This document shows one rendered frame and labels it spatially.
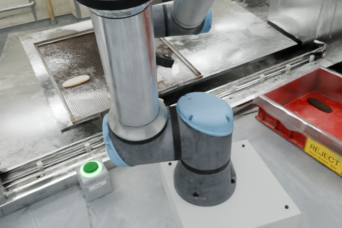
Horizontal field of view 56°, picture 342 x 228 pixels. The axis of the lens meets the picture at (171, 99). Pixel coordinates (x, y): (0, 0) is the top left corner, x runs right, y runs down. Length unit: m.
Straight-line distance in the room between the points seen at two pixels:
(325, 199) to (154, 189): 0.44
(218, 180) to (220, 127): 0.15
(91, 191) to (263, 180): 0.43
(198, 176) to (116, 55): 0.36
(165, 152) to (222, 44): 0.86
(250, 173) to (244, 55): 0.66
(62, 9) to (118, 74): 4.27
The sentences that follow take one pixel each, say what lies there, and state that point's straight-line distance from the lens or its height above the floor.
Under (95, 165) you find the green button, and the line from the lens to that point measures 0.87.
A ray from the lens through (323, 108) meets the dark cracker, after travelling 1.22.
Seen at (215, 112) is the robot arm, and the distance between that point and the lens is 0.64.
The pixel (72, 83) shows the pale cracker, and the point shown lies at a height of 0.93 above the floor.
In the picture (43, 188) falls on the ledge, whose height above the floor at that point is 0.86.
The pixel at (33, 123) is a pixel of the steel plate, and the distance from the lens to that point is 1.24.
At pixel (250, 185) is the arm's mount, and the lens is 0.81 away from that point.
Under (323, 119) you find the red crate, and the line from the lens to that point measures 1.18.
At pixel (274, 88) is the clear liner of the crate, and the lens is 1.11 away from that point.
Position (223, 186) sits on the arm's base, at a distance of 0.74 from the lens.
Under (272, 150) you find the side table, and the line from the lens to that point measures 1.02.
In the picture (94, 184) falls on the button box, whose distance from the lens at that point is 0.87.
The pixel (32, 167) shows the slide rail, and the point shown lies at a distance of 1.02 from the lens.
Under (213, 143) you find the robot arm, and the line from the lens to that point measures 0.65.
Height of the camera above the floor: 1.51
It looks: 34 degrees down
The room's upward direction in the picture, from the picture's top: 3 degrees counter-clockwise
